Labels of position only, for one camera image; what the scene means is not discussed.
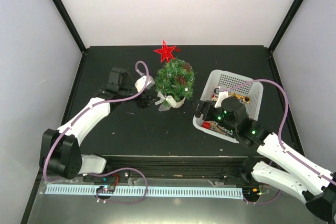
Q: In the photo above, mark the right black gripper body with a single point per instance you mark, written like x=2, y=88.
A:
x=208, y=116

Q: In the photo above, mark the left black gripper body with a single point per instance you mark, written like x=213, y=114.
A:
x=141, y=102

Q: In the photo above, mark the clear battery box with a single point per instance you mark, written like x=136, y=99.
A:
x=163, y=107

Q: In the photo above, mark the silver glitter ornament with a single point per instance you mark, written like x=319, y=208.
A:
x=169, y=99

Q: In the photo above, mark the brown pine cone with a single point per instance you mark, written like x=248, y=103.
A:
x=186, y=66
x=181, y=80

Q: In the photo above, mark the red star ornament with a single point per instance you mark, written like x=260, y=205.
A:
x=166, y=52

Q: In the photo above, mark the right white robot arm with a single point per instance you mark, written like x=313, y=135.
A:
x=310, y=183

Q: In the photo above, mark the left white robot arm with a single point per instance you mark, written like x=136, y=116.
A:
x=60, y=152

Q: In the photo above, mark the white tree pot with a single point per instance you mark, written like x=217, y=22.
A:
x=178, y=102

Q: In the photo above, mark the small green christmas tree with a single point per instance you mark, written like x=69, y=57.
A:
x=165, y=81

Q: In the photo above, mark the red gift box ornament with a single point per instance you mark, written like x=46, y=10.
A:
x=206, y=125

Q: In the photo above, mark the white perforated plastic basket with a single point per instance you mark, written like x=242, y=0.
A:
x=225, y=79

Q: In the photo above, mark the right circuit board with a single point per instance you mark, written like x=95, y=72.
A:
x=255, y=191

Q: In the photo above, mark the circuit board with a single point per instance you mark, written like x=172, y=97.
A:
x=255, y=191
x=105, y=189

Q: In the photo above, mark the left circuit board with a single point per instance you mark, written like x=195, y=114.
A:
x=105, y=189

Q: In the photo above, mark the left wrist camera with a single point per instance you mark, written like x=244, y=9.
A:
x=144, y=83

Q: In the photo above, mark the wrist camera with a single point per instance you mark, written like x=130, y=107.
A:
x=221, y=95
x=144, y=83

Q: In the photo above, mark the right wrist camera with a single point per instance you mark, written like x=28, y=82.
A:
x=221, y=95

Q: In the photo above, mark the white slotted cable duct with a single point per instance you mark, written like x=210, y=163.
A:
x=151, y=191

